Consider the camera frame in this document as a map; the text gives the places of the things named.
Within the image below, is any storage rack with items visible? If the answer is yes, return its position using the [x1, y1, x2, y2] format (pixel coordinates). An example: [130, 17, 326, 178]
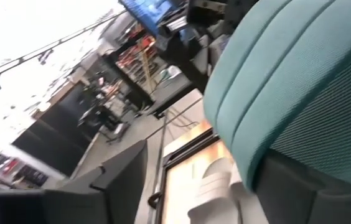
[100, 18, 172, 108]

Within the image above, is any green rubber slide sandal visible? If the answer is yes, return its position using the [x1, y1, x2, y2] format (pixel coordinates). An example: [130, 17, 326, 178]
[202, 0, 351, 192]

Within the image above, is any black clamp bracket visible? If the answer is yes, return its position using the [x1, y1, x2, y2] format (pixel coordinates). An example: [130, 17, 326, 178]
[146, 190, 163, 210]

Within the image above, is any black wall panel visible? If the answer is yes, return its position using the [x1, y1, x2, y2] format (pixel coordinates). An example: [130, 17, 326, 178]
[11, 81, 105, 177]

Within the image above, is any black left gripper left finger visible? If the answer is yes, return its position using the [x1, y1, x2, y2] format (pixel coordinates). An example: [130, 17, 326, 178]
[0, 139, 149, 224]

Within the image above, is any blue lit screen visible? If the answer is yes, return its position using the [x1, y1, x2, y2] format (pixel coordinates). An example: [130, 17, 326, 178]
[118, 0, 179, 35]

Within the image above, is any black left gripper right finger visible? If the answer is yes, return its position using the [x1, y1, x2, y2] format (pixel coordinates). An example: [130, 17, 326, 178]
[253, 147, 351, 224]

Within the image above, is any black aluminium table frame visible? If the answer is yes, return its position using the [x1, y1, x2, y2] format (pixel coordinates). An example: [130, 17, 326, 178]
[147, 126, 222, 224]

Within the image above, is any background workstation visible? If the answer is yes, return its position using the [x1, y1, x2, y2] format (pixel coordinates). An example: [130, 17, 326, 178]
[77, 73, 134, 144]

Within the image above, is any grey rubber slide sandal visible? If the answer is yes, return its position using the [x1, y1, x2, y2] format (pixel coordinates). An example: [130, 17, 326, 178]
[187, 156, 241, 224]

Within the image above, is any grey desk top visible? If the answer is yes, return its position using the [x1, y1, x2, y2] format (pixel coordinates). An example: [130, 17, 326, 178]
[149, 63, 213, 119]

